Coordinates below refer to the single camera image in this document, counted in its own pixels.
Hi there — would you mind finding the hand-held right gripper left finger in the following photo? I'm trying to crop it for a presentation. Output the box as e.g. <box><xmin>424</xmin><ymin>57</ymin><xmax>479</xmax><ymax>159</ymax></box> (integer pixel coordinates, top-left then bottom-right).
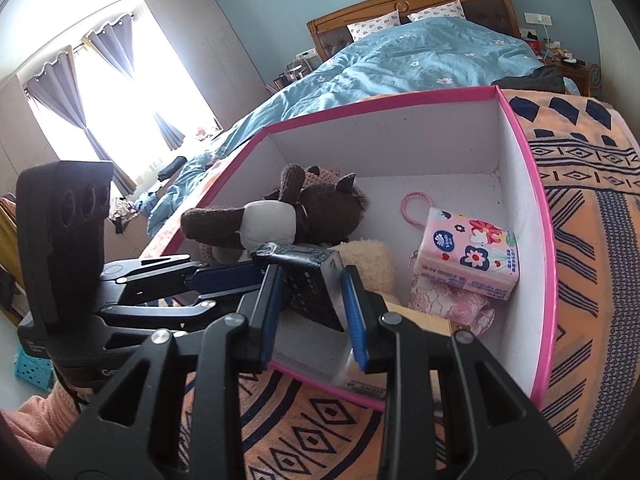
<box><xmin>47</xmin><ymin>262</ymin><xmax>288</xmax><ymax>480</ymax></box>

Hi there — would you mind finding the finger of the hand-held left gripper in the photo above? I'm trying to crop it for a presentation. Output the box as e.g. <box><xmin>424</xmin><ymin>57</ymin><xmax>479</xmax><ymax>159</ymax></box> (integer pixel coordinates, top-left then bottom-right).
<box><xmin>97</xmin><ymin>299</ymin><xmax>217</xmax><ymax>334</ymax></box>
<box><xmin>100</xmin><ymin>254</ymin><xmax>267</xmax><ymax>307</ymax></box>

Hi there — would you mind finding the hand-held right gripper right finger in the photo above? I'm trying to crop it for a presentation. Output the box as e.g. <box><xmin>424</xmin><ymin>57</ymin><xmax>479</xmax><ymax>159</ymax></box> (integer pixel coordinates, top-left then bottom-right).
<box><xmin>341</xmin><ymin>265</ymin><xmax>571</xmax><ymax>480</ymax></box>

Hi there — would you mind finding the black patterned box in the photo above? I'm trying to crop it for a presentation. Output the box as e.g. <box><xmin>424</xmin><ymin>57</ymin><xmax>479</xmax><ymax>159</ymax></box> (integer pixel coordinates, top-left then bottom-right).
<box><xmin>250</xmin><ymin>241</ymin><xmax>351</xmax><ymax>333</ymax></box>

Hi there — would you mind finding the white labelled packet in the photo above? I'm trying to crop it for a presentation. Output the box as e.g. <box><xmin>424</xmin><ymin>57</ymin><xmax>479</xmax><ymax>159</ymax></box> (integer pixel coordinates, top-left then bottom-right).
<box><xmin>327</xmin><ymin>347</ymin><xmax>388</xmax><ymax>398</ymax></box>

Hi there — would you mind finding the cream fluffy plush toy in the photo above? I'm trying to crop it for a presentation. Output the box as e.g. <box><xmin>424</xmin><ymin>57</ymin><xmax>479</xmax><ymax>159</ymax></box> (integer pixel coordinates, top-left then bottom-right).
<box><xmin>327</xmin><ymin>240</ymin><xmax>401</xmax><ymax>306</ymax></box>

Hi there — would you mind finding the yellow packet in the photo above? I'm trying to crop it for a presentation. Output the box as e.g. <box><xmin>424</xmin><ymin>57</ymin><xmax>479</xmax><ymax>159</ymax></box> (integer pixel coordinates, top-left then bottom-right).
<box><xmin>395</xmin><ymin>307</ymin><xmax>457</xmax><ymax>342</ymax></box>

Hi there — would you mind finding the pink embroidered sachet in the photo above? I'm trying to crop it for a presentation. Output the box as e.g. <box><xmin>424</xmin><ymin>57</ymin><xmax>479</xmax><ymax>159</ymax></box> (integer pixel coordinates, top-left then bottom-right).
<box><xmin>400</xmin><ymin>191</ymin><xmax>496</xmax><ymax>337</ymax></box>

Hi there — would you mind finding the brown plush toy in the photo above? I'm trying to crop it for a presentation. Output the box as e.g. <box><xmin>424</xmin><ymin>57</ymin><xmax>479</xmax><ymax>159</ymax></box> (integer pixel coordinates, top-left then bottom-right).
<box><xmin>180</xmin><ymin>164</ymin><xmax>371</xmax><ymax>263</ymax></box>

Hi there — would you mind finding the floral printed tissue pack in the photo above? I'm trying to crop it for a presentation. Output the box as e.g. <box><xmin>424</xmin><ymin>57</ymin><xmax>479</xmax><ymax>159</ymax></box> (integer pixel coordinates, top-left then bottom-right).
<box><xmin>412</xmin><ymin>207</ymin><xmax>521</xmax><ymax>302</ymax></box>

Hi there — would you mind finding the pink knitted plush toy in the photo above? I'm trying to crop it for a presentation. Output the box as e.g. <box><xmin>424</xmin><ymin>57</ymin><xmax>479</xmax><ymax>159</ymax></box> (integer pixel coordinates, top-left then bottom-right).
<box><xmin>302</xmin><ymin>166</ymin><xmax>341</xmax><ymax>186</ymax></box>

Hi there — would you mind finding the pink cardboard box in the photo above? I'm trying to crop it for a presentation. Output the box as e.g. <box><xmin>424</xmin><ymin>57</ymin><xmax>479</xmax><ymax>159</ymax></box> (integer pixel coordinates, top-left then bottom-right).
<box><xmin>140</xmin><ymin>85</ymin><xmax>558</xmax><ymax>411</ymax></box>

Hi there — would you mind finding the person's left forearm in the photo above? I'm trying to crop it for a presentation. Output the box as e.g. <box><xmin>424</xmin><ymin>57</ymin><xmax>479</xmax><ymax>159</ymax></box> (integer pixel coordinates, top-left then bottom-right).
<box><xmin>0</xmin><ymin>385</ymin><xmax>83</xmax><ymax>456</ymax></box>

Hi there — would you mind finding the yellow hanging cloth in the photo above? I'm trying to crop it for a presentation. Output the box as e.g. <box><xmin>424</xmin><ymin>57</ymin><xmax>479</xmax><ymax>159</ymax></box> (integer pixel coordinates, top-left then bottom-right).
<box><xmin>0</xmin><ymin>195</ymin><xmax>21</xmax><ymax>281</ymax></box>

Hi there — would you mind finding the mixed coloured cloth heap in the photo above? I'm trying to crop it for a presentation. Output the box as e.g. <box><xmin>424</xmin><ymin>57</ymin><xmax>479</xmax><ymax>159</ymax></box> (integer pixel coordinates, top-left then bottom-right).
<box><xmin>109</xmin><ymin>195</ymin><xmax>148</xmax><ymax>233</ymax></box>

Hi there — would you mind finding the dark folded cloth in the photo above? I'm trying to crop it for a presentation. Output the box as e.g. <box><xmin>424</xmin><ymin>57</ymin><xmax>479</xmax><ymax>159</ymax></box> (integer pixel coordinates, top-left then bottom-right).
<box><xmin>157</xmin><ymin>156</ymin><xmax>188</xmax><ymax>182</ymax></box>

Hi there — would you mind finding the blue plastic basket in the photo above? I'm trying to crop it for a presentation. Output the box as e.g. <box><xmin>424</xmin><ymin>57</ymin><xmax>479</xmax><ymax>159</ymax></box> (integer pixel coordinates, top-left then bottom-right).
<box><xmin>12</xmin><ymin>342</ymin><xmax>56</xmax><ymax>393</ymax></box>

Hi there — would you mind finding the purple curtain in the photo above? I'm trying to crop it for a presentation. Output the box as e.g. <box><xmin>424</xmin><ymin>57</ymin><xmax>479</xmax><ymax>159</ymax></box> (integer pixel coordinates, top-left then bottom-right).
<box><xmin>82</xmin><ymin>15</ymin><xmax>186</xmax><ymax>152</ymax></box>
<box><xmin>25</xmin><ymin>45</ymin><xmax>136</xmax><ymax>196</ymax></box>

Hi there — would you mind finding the cluster of toiletry bottles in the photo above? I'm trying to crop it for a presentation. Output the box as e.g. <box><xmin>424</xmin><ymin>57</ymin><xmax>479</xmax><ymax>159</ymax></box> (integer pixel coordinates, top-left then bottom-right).
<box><xmin>265</xmin><ymin>57</ymin><xmax>313</xmax><ymax>93</ymax></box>

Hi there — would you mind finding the beige wardrobe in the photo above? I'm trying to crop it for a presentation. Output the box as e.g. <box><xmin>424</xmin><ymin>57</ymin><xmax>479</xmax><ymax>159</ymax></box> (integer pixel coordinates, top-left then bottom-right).
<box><xmin>142</xmin><ymin>0</ymin><xmax>271</xmax><ymax>133</ymax></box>

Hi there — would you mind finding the orange patterned blanket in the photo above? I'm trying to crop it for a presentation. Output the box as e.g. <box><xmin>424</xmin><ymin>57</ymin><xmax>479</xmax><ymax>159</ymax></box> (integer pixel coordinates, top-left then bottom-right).
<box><xmin>145</xmin><ymin>87</ymin><xmax>640</xmax><ymax>480</ymax></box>

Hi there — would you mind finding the blue floral duvet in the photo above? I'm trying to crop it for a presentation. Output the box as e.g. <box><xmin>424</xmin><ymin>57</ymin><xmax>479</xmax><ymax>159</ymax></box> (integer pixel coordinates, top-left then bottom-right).
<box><xmin>147</xmin><ymin>16</ymin><xmax>543</xmax><ymax>236</ymax></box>

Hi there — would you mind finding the white patterned pillow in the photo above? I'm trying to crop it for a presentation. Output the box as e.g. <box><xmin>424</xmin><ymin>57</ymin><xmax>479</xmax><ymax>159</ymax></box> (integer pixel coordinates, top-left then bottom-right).
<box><xmin>347</xmin><ymin>10</ymin><xmax>401</xmax><ymax>43</ymax></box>
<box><xmin>407</xmin><ymin>0</ymin><xmax>466</xmax><ymax>23</ymax></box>

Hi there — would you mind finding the dark grey folded garment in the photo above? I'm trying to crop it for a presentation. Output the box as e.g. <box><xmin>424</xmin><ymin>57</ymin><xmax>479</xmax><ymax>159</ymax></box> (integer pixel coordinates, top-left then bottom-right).
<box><xmin>492</xmin><ymin>66</ymin><xmax>566</xmax><ymax>95</ymax></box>

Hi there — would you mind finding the wooden nightstand with clutter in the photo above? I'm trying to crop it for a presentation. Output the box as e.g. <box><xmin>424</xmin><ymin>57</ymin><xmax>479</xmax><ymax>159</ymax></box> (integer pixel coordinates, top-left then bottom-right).
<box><xmin>520</xmin><ymin>30</ymin><xmax>583</xmax><ymax>66</ymax></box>

